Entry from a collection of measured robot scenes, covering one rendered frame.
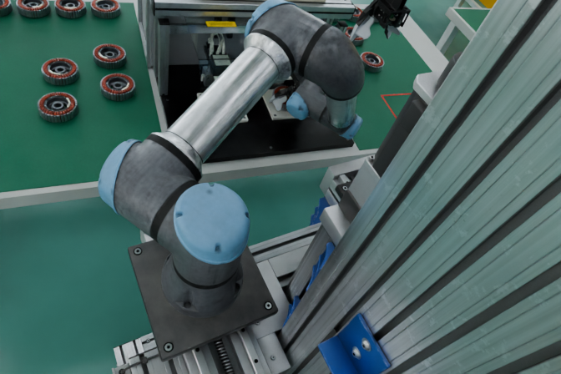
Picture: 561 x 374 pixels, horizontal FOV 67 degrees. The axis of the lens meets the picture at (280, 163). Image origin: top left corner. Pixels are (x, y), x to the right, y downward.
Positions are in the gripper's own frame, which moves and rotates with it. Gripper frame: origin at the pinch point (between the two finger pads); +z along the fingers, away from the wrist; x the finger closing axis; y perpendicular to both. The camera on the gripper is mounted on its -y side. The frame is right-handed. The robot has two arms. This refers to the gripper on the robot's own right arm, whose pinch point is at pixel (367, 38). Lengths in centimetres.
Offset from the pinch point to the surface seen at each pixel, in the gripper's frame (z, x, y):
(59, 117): 37, -86, -26
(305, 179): 115, 29, -27
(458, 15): 40, 131, -62
